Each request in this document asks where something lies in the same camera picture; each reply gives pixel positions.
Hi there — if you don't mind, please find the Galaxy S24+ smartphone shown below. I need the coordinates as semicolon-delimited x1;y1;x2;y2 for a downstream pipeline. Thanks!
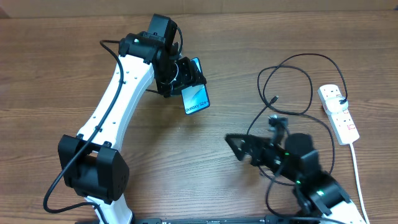
180;57;210;115

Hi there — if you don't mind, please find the black USB charging cable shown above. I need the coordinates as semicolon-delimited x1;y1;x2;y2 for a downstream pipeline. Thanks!
247;53;349;187

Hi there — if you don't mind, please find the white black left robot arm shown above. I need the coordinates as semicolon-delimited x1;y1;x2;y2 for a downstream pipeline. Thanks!
58;14;210;223

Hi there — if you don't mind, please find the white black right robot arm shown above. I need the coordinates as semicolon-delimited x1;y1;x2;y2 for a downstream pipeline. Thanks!
224;133;366;223

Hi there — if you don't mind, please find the white charger adapter plug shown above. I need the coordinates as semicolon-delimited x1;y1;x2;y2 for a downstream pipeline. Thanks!
323;96;348;114

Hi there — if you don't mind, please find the white power strip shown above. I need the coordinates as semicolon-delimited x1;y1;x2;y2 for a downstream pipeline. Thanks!
317;84;359;145

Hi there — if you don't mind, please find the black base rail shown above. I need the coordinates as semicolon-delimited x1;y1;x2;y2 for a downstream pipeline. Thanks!
132;215;294;224

